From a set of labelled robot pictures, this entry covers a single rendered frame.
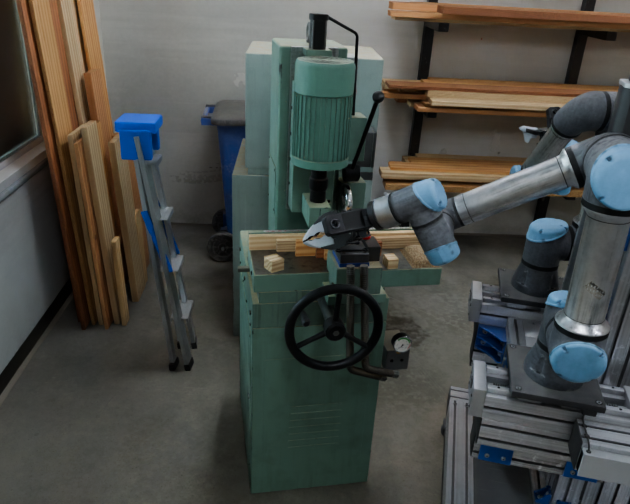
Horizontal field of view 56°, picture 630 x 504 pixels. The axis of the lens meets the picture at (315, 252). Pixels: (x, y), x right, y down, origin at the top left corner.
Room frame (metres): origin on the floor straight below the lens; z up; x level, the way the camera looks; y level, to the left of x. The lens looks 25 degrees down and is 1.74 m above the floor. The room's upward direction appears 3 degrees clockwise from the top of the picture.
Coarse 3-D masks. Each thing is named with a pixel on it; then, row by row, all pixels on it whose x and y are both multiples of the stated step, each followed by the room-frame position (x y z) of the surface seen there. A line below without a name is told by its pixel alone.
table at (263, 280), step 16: (256, 256) 1.71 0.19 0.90; (288, 256) 1.73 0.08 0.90; (304, 256) 1.73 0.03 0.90; (400, 256) 1.78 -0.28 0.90; (256, 272) 1.60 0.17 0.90; (288, 272) 1.61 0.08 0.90; (304, 272) 1.62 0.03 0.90; (320, 272) 1.63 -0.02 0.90; (384, 272) 1.67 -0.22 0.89; (400, 272) 1.68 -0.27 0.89; (416, 272) 1.69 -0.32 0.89; (432, 272) 1.70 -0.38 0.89; (256, 288) 1.58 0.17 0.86; (272, 288) 1.59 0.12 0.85; (288, 288) 1.60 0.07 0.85; (304, 288) 1.61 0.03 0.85
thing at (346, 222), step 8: (328, 216) 1.24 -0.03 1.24; (336, 216) 1.25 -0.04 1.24; (344, 216) 1.25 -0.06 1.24; (352, 216) 1.26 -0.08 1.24; (360, 216) 1.27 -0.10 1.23; (328, 224) 1.23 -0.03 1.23; (336, 224) 1.23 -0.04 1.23; (344, 224) 1.24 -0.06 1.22; (352, 224) 1.25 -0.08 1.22; (360, 224) 1.26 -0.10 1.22; (368, 224) 1.27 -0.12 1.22; (328, 232) 1.22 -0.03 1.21; (336, 232) 1.22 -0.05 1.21; (344, 232) 1.24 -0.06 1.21
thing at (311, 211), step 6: (306, 198) 1.81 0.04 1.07; (306, 204) 1.78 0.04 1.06; (312, 204) 1.76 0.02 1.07; (318, 204) 1.76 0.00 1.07; (324, 204) 1.77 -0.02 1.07; (306, 210) 1.78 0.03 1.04; (312, 210) 1.73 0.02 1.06; (318, 210) 1.74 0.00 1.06; (324, 210) 1.74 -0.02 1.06; (330, 210) 1.75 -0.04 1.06; (306, 216) 1.77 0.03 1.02; (312, 216) 1.74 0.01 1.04; (318, 216) 1.74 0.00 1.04; (306, 222) 1.77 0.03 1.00; (312, 222) 1.74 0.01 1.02
